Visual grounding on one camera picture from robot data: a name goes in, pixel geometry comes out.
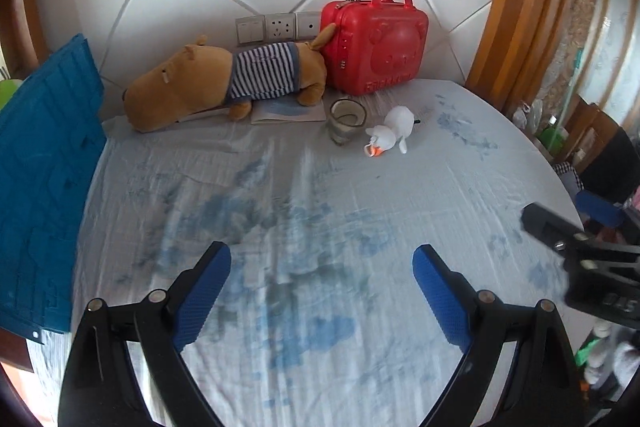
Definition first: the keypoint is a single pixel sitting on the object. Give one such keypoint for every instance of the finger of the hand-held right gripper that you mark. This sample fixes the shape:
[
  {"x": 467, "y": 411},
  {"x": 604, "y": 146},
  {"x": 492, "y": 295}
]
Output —
[
  {"x": 600, "y": 209},
  {"x": 550, "y": 227}
]

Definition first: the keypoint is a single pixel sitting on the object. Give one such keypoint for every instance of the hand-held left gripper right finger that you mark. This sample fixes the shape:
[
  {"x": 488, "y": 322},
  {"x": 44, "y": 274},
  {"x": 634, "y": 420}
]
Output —
[{"x": 440, "y": 297}]

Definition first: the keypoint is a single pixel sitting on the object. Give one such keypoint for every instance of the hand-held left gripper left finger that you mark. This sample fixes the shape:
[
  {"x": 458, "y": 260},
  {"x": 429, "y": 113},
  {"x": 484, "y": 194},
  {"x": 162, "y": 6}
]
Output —
[{"x": 200, "y": 297}]

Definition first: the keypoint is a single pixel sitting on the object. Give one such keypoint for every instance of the blue plastic crate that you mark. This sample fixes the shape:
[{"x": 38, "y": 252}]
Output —
[{"x": 45, "y": 187}]

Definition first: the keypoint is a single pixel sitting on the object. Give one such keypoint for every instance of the checkered cloth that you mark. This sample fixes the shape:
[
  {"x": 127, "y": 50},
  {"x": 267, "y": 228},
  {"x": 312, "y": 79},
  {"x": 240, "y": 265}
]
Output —
[{"x": 570, "y": 177}]

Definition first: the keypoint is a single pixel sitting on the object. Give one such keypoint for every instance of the wooden chair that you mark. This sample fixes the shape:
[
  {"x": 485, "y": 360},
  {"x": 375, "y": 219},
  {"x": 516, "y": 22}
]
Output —
[{"x": 600, "y": 147}]

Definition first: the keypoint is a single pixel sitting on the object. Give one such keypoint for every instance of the green plastic item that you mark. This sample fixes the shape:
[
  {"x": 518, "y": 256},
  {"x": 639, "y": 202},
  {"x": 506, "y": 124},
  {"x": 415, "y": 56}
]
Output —
[{"x": 552, "y": 137}]

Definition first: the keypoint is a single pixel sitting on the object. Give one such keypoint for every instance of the blue-patterned white tablecloth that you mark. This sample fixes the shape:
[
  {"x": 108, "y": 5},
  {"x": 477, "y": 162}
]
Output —
[{"x": 325, "y": 207}]

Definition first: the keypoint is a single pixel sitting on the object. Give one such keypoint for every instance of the small white duck toy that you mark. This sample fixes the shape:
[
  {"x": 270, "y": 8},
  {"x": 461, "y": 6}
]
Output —
[{"x": 395, "y": 127}]

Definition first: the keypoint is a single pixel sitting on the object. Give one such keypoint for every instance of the glass cup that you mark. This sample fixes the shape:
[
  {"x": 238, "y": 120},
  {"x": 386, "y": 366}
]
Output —
[{"x": 345, "y": 122}]

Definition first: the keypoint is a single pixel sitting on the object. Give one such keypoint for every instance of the blue white booklet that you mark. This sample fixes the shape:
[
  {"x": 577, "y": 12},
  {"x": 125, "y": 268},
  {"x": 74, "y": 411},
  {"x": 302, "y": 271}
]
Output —
[{"x": 287, "y": 112}]

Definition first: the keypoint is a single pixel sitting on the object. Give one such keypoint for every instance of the brown capybara plush striped shirt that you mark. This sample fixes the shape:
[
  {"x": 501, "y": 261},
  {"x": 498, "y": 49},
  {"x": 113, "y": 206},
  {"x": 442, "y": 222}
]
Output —
[{"x": 200, "y": 82}]

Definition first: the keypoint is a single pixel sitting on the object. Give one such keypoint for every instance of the red toy suitcase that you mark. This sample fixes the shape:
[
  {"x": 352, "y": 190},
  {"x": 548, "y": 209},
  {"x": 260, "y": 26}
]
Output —
[{"x": 380, "y": 47}]

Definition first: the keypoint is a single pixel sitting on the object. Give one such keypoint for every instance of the green frog plush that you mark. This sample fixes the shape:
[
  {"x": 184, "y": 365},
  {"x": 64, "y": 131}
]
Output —
[{"x": 7, "y": 94}]

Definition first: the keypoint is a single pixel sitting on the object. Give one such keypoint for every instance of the white wall switch plate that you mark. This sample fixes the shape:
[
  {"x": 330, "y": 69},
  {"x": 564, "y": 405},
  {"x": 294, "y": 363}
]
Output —
[{"x": 249, "y": 30}]

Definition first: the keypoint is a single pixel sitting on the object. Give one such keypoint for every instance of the white wall socket plate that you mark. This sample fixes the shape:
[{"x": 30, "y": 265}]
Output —
[
  {"x": 308, "y": 24},
  {"x": 280, "y": 27}
]

